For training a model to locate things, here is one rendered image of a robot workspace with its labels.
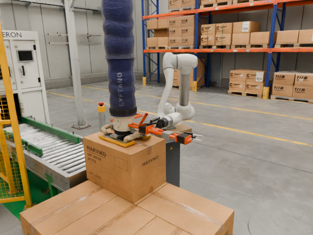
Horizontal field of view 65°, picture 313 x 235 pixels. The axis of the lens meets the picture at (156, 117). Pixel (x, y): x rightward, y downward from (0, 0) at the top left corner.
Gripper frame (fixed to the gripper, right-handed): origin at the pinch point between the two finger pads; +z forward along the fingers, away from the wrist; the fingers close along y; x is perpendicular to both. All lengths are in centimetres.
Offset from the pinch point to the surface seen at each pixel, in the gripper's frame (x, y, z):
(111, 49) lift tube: 23, -59, 11
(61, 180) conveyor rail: 76, 55, 37
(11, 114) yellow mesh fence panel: 138, 1, 46
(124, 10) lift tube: 15, -85, 3
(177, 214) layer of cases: -36, 54, 10
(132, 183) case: -2.5, 36.6, 21.0
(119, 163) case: 11.2, 24.6, 21.1
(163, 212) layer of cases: -27, 53, 15
